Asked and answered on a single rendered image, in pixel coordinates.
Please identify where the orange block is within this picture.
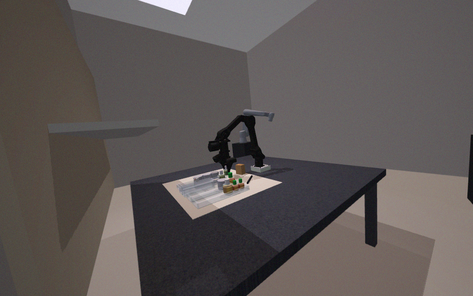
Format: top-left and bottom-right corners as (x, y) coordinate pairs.
(235, 164), (245, 175)

